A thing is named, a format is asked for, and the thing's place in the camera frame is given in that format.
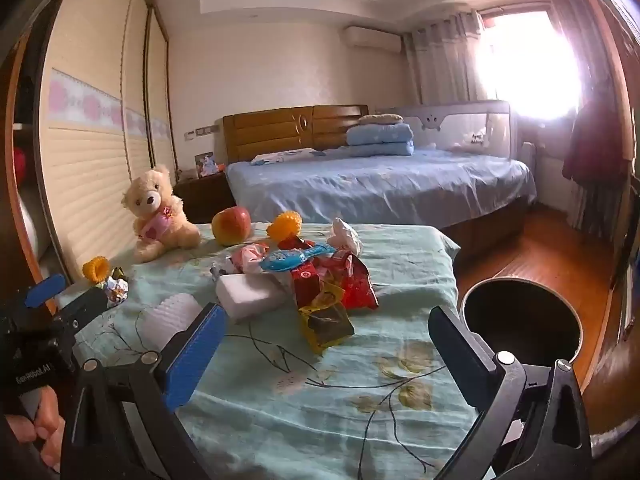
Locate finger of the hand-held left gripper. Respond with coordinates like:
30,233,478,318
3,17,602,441
24,274,69,309
54,286,109,334

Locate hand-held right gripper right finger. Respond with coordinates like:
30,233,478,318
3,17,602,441
427,305,596,480

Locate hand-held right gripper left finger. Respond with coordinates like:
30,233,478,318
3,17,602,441
60,302,231,480

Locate grey round bin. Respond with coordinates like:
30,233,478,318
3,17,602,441
459,276,585,396

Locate white foam block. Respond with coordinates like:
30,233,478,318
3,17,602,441
216,272,288,323

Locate pink white wrapper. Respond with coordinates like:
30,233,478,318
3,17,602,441
210,242,271,281

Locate yellow red snack packet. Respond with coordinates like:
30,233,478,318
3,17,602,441
298,282,355,356

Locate orange spiky ball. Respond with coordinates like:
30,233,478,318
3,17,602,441
266,212,303,243

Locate white tissue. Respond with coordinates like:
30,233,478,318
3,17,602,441
330,217,364,256

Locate person's left hand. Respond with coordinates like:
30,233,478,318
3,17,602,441
5,389,67,472

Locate crumpled printed wrapper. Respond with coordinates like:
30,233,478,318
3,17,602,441
100,267,130,308

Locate white ribbed plastic piece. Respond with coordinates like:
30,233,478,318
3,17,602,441
141,294,201,356

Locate cream teddy bear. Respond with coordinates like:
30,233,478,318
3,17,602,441
121,164,202,263

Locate green floral blanket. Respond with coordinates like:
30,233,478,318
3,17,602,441
55,222,481,480

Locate red yellow apple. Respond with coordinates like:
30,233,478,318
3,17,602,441
211,206,252,247

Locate dark wooden nightstand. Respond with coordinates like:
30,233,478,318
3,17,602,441
172,172,231,225

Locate wardrobe with sliding doors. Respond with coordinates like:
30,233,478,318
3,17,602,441
0,0,176,311

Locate bed with blue sheet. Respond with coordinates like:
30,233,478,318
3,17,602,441
225,147,538,261

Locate striped hanging cloth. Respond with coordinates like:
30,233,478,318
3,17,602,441
567,180,613,238

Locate small printed pillow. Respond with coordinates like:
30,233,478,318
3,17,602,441
250,149,316,166

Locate folded blue quilt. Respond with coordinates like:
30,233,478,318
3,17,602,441
346,122,416,157

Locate wooden headboard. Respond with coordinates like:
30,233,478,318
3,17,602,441
222,105,370,165

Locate hanging red garment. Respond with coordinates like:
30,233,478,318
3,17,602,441
562,105,613,186

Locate grey curtain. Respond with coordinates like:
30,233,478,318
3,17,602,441
402,10,483,103

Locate bright window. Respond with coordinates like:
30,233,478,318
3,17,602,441
482,7,586,121

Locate white air conditioner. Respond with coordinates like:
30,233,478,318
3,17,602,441
342,26,403,53

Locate small orange spiky ring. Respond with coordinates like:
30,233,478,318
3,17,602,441
82,256,110,281

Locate grey bed guard rail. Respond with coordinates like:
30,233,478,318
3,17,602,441
375,100,516,153

